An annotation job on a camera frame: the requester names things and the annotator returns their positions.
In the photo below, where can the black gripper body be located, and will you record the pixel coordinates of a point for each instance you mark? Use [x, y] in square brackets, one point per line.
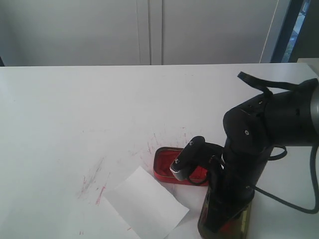
[240, 173]

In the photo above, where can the red plastic stamp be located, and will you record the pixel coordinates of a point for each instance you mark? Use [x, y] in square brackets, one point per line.
[228, 227]

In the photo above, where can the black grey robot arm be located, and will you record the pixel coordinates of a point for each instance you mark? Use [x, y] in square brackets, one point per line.
[282, 115]

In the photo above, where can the red ink pad tin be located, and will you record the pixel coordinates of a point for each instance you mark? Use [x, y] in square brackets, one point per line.
[164, 156]

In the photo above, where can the gold tin lid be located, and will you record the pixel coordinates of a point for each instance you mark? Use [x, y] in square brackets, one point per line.
[245, 221]

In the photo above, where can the white paper slip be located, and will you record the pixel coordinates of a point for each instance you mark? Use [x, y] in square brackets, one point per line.
[146, 206]

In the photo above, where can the white cabinet with doors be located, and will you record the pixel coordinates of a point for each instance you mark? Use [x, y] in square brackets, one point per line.
[139, 32]

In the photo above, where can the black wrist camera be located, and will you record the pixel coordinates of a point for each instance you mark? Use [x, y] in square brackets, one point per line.
[198, 153]

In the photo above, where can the dark window frame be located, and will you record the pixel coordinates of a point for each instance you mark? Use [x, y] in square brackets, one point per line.
[299, 35]

